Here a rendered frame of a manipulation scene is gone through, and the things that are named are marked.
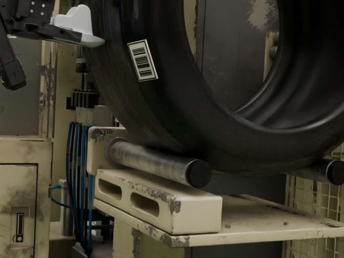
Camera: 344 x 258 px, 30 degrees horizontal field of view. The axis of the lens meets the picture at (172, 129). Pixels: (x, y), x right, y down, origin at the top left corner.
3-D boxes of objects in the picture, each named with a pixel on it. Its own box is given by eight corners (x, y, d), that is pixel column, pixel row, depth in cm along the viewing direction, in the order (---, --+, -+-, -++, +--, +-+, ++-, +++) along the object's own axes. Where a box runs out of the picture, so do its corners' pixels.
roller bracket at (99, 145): (85, 174, 131) (87, 126, 131) (249, 172, 149) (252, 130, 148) (90, 176, 128) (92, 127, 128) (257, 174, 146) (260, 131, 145)
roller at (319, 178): (224, 162, 143) (227, 142, 143) (241, 163, 145) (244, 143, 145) (328, 185, 112) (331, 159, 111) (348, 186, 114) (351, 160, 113)
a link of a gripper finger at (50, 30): (85, 31, 96) (27, 19, 92) (83, 42, 96) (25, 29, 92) (75, 34, 100) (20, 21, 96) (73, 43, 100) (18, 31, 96)
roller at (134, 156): (106, 142, 130) (127, 139, 132) (108, 164, 131) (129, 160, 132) (186, 162, 99) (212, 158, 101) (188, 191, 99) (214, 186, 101)
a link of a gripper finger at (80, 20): (116, 11, 100) (59, -3, 95) (110, 48, 100) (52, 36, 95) (109, 13, 102) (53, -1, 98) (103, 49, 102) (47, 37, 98)
